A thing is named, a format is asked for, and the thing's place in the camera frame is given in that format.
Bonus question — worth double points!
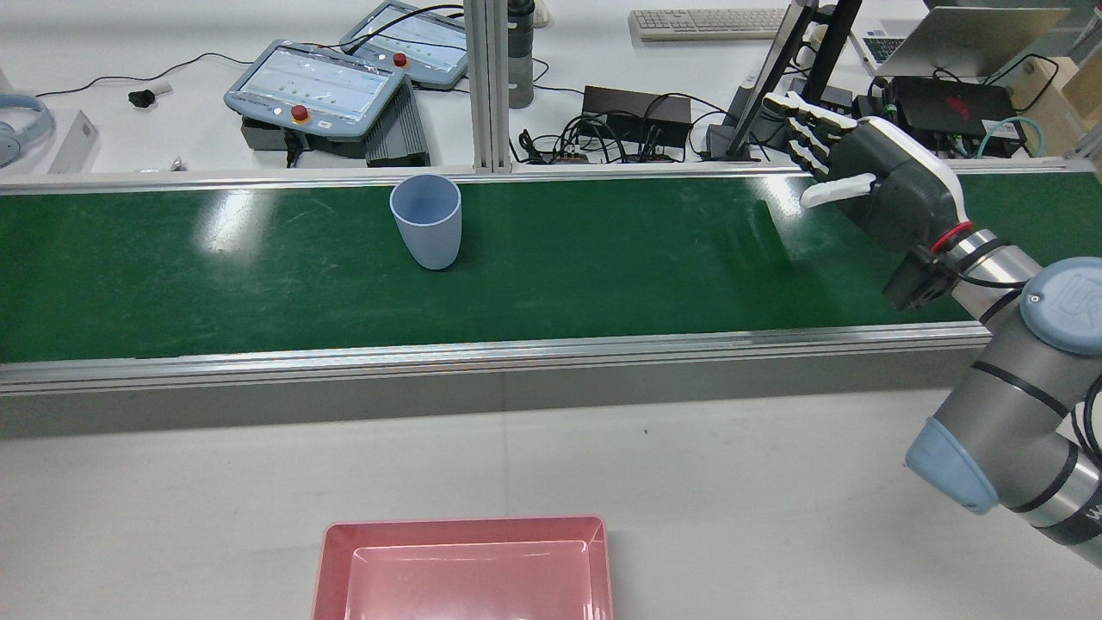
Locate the vertical aluminium frame post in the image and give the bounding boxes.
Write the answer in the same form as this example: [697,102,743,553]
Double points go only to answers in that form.
[463,0,511,173]

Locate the long thin black cable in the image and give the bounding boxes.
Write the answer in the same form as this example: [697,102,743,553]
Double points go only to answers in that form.
[34,52,255,100]

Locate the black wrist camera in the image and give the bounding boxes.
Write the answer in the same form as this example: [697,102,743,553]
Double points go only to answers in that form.
[884,248,957,313]

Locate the black hub box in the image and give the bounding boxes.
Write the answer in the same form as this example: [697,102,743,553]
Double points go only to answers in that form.
[582,84,692,152]

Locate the teal cable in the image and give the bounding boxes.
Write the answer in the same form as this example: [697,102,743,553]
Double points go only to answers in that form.
[977,116,1047,160]

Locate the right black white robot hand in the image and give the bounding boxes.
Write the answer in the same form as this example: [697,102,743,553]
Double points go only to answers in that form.
[762,90,974,255]

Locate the green conveyor belt aluminium frame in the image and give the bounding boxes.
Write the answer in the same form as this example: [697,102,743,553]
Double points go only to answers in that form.
[0,159,1102,440]

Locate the silver laptop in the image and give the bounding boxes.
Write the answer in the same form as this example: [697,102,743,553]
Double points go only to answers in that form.
[848,7,1071,78]

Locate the brown cardboard box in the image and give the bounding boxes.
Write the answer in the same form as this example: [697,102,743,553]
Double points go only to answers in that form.
[1007,56,1102,156]

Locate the grey slanted monitor panel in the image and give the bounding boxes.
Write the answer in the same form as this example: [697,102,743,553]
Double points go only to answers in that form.
[725,0,819,160]

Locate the black cable bundle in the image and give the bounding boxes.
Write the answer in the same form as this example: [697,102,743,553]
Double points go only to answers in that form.
[512,110,715,166]

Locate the pale blue headphones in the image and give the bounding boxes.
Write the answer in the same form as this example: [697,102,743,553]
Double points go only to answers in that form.
[0,93,54,169]

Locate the black device box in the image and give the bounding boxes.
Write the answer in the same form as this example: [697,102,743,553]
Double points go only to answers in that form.
[887,76,1018,140]

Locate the dark grey bottle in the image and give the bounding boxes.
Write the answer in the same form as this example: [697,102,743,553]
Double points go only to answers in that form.
[506,0,536,109]

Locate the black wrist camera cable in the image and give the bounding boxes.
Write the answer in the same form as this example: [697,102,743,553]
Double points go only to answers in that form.
[943,250,1102,466]

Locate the pink plastic box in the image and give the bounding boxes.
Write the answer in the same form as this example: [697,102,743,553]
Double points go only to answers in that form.
[312,515,614,620]

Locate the black monitor stand pole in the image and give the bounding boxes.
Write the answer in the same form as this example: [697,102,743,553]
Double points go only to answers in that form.
[779,0,864,109]

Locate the grey teach pendant red button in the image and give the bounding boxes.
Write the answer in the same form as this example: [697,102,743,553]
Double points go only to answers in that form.
[224,39,406,143]
[340,0,470,91]

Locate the pale blue plastic cup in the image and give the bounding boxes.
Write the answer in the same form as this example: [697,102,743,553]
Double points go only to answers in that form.
[389,174,463,271]

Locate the white flat box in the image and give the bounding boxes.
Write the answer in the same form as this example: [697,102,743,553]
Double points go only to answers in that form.
[47,110,98,175]

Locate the white computer keyboard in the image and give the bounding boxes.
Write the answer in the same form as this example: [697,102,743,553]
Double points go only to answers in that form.
[628,7,789,42]

